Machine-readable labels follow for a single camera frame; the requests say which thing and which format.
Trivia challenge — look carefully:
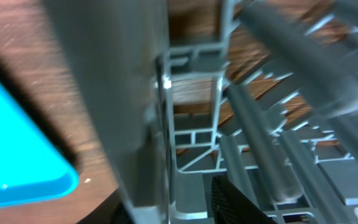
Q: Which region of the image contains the grey dishwasher rack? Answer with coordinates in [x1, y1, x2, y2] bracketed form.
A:
[43, 1, 358, 223]

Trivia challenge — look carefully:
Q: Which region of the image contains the teal serving tray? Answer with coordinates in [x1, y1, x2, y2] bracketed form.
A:
[0, 82, 79, 208]

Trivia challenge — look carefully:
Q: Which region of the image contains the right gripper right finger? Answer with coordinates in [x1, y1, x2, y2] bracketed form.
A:
[211, 176, 276, 224]

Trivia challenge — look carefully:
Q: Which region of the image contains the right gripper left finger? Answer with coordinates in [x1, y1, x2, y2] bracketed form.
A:
[78, 189, 132, 224]

